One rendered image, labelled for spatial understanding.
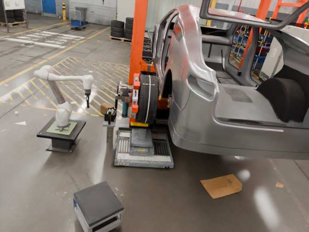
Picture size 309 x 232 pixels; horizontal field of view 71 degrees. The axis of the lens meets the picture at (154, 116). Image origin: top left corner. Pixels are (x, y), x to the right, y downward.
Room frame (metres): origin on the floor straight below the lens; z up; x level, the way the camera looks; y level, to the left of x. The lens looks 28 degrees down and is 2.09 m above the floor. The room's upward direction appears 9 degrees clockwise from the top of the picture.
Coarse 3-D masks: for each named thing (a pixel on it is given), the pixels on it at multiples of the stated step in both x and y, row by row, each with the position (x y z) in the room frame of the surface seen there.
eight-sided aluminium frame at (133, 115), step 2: (134, 76) 2.83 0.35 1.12; (134, 78) 2.76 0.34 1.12; (136, 78) 2.80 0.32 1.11; (138, 78) 2.81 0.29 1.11; (134, 80) 2.69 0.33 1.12; (136, 80) 2.81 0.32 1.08; (138, 80) 2.71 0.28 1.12; (132, 90) 2.95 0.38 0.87; (134, 90) 2.53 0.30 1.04; (132, 92) 2.95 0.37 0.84; (134, 92) 2.52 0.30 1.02; (134, 94) 2.50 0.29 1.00; (134, 96) 2.48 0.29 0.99; (136, 96) 2.52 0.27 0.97; (132, 98) 2.48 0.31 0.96; (134, 98) 2.46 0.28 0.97; (136, 98) 2.47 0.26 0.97; (132, 100) 2.45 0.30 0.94; (134, 100) 2.46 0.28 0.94; (136, 100) 2.46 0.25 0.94; (132, 102) 2.45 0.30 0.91; (136, 102) 2.46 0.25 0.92; (136, 104) 2.46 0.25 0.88; (132, 112) 2.45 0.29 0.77; (132, 114) 2.46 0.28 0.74; (134, 114) 2.46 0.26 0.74; (132, 116) 2.60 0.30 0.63; (134, 116) 2.52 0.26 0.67; (132, 118) 2.59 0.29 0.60; (134, 118) 2.59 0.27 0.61
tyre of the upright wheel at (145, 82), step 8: (144, 80) 2.63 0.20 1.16; (152, 80) 2.66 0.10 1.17; (144, 88) 2.53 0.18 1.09; (152, 88) 2.54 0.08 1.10; (144, 96) 2.47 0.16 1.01; (152, 96) 2.48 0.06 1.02; (144, 104) 2.42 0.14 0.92; (152, 104) 2.44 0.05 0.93; (144, 112) 2.42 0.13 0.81; (152, 112) 2.44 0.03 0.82; (136, 120) 2.63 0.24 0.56; (144, 120) 2.49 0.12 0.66; (152, 120) 2.48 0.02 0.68
